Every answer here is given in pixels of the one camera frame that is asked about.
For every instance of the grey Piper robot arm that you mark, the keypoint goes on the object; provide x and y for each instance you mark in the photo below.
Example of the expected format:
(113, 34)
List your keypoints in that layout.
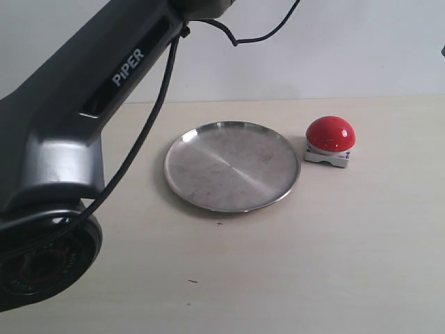
(52, 172)

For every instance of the red dome push button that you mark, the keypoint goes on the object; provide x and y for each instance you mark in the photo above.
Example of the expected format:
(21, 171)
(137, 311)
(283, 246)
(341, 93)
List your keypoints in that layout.
(329, 141)

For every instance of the round steel plate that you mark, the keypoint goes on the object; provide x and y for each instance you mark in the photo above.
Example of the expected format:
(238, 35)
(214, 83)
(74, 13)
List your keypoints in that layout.
(231, 167)

